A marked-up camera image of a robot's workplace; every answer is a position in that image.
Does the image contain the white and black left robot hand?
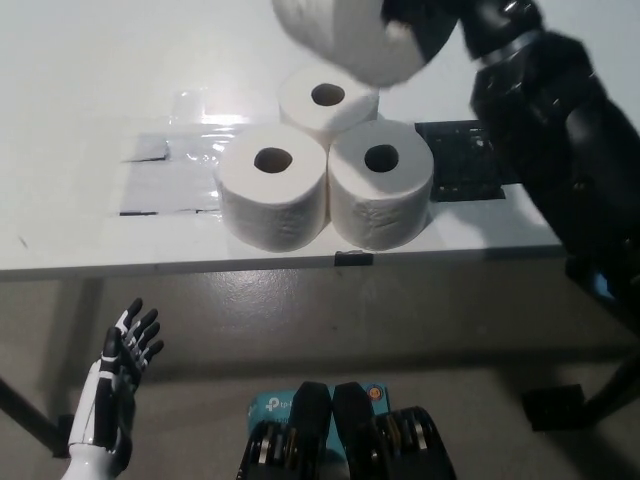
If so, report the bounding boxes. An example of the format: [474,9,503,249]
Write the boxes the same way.
[67,297,165,461]

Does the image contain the black table leg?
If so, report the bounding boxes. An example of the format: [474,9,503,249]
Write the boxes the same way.
[0,377,61,451]
[584,349,640,427]

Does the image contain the black square plate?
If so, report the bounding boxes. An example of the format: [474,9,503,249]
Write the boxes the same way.
[414,119,507,204]

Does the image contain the teal tp-link box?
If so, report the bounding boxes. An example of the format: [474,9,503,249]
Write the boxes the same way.
[248,382,390,455]

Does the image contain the toilet paper roll with flap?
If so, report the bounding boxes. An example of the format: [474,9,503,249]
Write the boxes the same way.
[269,0,432,91]

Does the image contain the clear plastic sheet with grey tape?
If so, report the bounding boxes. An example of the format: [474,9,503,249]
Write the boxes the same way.
[117,88,281,218]

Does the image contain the white toilet paper roll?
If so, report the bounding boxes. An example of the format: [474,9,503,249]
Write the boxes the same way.
[327,119,435,251]
[214,124,329,253]
[277,62,380,146]

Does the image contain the black robot body blocks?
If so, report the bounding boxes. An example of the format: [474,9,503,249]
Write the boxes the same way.
[234,380,456,480]

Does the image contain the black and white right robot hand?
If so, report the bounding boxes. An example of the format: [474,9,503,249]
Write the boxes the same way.
[377,0,469,66]

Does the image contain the black tape strip on table edge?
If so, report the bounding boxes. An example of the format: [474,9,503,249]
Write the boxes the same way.
[333,249,375,267]

